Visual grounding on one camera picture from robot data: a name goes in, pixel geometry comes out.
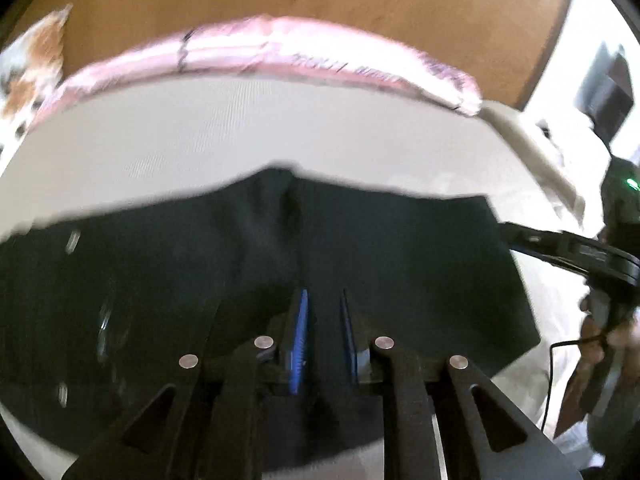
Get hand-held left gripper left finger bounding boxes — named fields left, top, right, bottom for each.
left=64, top=287, right=315, bottom=480

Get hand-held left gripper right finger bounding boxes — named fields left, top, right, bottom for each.
left=339, top=289, right=585, bottom=480

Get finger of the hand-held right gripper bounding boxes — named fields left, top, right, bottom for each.
left=497, top=220, right=640, bottom=288

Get black pants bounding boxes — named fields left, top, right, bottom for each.
left=0, top=167, right=543, bottom=467

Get person's right hand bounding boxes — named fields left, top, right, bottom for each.
left=554, top=297, right=640, bottom=438

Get cream quilt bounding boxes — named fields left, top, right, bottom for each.
left=477, top=100, right=613, bottom=453

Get dark box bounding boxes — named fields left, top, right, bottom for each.
left=574, top=42, right=637, bottom=147

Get grey bed mattress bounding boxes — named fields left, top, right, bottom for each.
left=0, top=75, right=586, bottom=480

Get pink striped pillow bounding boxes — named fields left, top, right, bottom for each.
left=37, top=15, right=483, bottom=121

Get woven wooden headboard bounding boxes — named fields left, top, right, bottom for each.
left=10, top=0, right=581, bottom=111

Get white floral pillow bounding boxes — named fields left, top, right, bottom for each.
left=0, top=4, right=75, bottom=158

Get black cable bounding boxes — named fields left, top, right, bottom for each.
left=544, top=336, right=608, bottom=433

